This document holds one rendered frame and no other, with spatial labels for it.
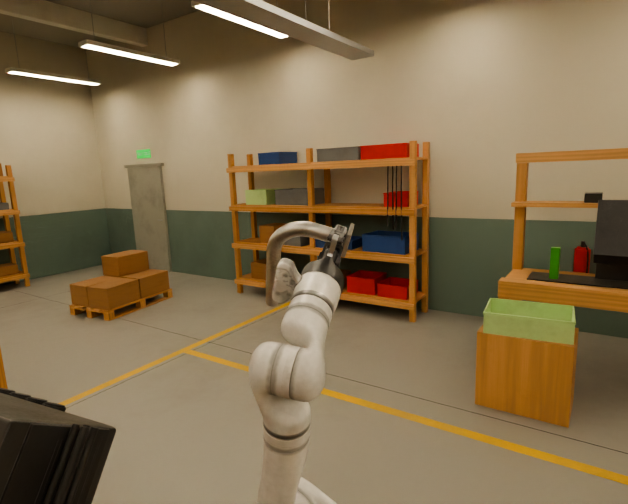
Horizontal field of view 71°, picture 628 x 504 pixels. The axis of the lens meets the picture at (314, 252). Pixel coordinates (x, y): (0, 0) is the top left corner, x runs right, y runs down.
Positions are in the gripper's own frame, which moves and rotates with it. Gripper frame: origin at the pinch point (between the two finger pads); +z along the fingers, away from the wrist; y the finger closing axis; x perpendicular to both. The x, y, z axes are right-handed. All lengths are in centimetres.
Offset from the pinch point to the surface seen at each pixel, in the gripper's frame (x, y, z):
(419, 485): -84, -215, 68
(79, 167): 605, -503, 618
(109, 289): 296, -418, 282
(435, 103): -44, -136, 494
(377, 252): -32, -295, 378
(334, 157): 58, -220, 447
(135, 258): 316, -444, 373
